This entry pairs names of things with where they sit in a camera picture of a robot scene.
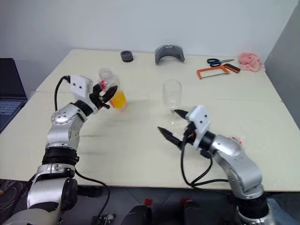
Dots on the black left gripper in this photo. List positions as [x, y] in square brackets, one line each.
[96, 99]

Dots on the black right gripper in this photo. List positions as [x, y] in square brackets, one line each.
[189, 136]

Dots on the clear bottle with orange drink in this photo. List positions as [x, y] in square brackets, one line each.
[118, 98]

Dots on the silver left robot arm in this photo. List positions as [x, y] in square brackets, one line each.
[62, 133]

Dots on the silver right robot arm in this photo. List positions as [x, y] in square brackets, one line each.
[241, 168]

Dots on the clear wine glass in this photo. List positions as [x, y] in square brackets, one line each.
[172, 91]

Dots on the orange hacksaw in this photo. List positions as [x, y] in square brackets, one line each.
[208, 70]

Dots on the grey curved plastic piece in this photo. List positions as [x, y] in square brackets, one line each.
[168, 50]

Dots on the dark rounded shape red tab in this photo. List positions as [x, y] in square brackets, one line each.
[194, 213]
[139, 214]

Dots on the dark laptop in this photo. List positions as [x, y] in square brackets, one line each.
[10, 93]

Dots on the pink crumpled cloth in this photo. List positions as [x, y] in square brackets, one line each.
[252, 61]

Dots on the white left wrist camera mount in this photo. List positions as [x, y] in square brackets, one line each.
[80, 85]

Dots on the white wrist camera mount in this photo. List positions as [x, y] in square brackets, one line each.
[80, 85]
[201, 117]

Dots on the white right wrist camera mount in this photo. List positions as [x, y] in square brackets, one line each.
[201, 117]

